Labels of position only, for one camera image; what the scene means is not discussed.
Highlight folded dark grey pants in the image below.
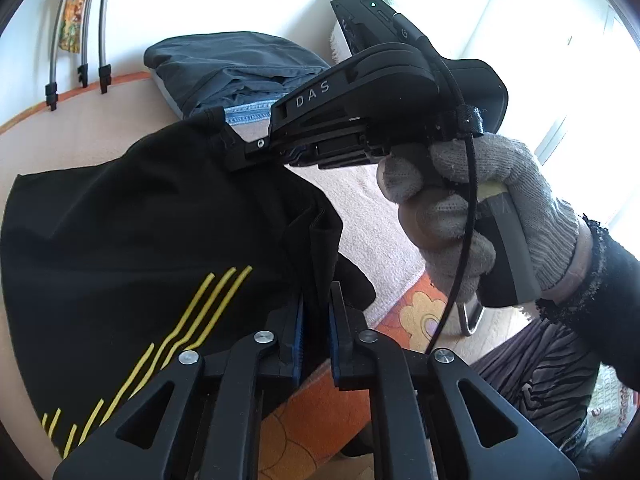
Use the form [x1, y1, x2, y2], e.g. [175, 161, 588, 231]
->
[144, 32, 331, 121]

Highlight metal camera tripod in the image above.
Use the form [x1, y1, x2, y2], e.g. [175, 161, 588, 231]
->
[45, 0, 121, 111]

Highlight black pants with yellow print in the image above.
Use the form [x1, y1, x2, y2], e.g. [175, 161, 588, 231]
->
[0, 110, 376, 461]

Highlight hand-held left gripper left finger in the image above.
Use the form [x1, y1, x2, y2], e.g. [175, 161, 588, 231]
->
[52, 305, 306, 480]

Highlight person's striped clothing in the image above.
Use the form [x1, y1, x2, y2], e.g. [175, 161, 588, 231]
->
[470, 317, 601, 461]

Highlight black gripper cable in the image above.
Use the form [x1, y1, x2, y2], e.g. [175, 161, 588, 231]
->
[392, 10, 483, 356]

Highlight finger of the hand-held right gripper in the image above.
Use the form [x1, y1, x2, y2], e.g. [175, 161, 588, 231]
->
[202, 107, 301, 171]

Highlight person's right hand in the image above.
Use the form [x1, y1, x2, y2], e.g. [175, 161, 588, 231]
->
[377, 132, 583, 303]

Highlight orange patterned hanging cloth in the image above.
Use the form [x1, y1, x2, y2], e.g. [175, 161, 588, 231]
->
[57, 0, 83, 53]

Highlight bed with orange floral mattress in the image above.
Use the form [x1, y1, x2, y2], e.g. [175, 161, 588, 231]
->
[0, 70, 481, 480]

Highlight person's right forearm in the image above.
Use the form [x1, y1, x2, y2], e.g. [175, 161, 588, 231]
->
[535, 215, 640, 401]

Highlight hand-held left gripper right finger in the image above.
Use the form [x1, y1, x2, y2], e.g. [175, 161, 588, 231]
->
[327, 282, 581, 480]

